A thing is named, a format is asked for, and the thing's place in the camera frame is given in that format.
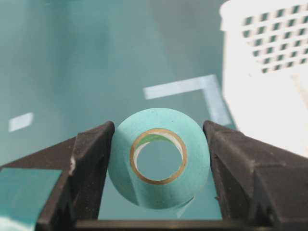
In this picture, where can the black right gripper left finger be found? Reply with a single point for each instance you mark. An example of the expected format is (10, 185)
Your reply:
(58, 188)

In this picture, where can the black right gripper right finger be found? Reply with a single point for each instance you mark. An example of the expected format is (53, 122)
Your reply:
(256, 181)

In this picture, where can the teal tape roll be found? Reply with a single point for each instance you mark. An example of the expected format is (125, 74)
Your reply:
(159, 159)

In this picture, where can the small tape marker left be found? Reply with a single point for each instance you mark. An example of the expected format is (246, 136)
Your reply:
(20, 122)

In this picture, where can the white plastic basket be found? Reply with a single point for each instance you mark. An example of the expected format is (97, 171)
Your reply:
(265, 70)

